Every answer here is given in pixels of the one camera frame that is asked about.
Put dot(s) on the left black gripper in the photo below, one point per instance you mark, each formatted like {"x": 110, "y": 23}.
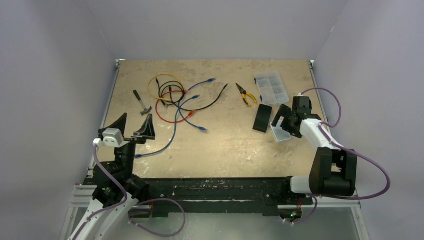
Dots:
{"x": 146, "y": 131}

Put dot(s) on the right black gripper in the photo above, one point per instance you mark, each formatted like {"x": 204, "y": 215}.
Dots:
{"x": 285, "y": 111}

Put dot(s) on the white network switch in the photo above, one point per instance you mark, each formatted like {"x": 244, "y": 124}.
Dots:
{"x": 279, "y": 134}

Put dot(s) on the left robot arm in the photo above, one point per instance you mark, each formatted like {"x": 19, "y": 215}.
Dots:
{"x": 117, "y": 188}

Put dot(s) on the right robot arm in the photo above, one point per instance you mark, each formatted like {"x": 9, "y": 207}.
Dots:
{"x": 334, "y": 170}

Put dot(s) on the black box device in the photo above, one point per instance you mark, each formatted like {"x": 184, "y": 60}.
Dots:
{"x": 262, "y": 118}

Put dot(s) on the small grey hammer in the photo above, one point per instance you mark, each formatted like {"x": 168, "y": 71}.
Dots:
{"x": 146, "y": 110}

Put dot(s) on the clear plastic organizer box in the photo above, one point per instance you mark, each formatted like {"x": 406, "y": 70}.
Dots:
{"x": 272, "y": 90}

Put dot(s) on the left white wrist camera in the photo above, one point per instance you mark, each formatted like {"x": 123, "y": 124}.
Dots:
{"x": 110, "y": 137}

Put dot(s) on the yellow handled pliers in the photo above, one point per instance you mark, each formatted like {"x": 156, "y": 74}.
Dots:
{"x": 245, "y": 94}

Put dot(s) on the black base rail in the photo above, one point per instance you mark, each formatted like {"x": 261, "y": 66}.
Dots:
{"x": 234, "y": 195}

